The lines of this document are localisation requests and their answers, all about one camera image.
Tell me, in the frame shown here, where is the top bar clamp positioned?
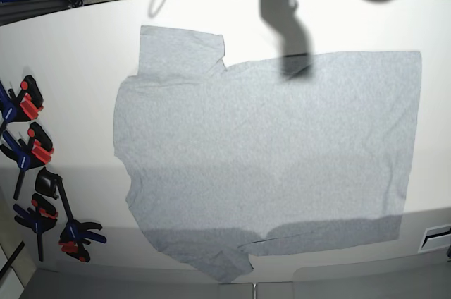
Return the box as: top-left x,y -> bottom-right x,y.
1,75 -> 44,133

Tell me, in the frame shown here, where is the long bar clamp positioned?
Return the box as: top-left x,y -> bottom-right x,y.
35,168 -> 107,263

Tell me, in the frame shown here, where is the grey T-shirt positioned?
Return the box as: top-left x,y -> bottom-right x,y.
113,26 -> 422,283

